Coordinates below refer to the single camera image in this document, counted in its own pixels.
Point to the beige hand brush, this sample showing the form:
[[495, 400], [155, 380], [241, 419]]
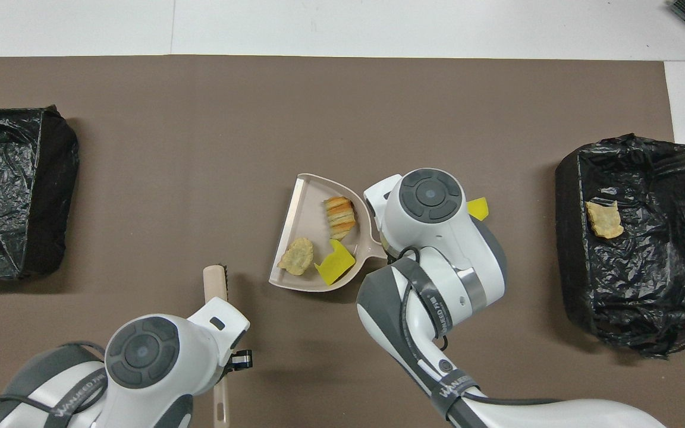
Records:
[[214, 285]]

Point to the rounded beige foam chunk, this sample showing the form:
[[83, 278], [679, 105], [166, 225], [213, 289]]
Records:
[[296, 257]]

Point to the notched yellow sponge piece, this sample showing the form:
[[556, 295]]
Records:
[[335, 266]]

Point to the beige plastic dustpan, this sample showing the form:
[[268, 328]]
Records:
[[310, 208]]

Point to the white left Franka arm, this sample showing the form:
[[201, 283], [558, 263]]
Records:
[[140, 351]]

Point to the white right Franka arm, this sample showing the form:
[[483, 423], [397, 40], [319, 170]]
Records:
[[431, 196]]

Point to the brown table mat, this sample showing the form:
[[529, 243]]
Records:
[[140, 89]]

